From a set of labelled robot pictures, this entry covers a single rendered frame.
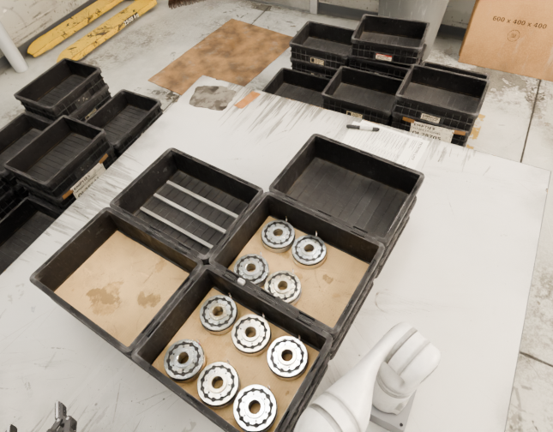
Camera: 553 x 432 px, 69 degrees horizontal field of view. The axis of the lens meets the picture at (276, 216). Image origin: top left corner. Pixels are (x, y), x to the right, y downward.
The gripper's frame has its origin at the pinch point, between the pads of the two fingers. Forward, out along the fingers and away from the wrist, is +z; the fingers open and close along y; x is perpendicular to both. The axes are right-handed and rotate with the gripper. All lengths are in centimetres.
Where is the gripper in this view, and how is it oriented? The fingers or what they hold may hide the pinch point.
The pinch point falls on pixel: (36, 417)
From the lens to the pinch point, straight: 100.6
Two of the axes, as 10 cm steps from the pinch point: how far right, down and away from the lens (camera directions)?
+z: -4.1, -5.4, 7.4
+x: 1.9, 7.4, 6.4
